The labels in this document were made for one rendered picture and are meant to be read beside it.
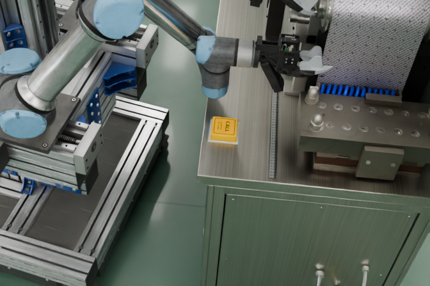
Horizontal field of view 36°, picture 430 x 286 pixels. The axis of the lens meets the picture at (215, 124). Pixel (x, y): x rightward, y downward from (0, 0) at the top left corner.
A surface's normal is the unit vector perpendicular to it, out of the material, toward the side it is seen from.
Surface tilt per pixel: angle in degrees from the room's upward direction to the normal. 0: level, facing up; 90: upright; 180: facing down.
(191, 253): 0
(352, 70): 90
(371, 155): 90
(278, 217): 90
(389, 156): 90
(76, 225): 0
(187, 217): 0
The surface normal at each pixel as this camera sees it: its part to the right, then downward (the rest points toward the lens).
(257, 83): 0.05, -0.66
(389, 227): -0.09, 0.74
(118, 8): 0.31, 0.65
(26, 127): 0.13, 0.81
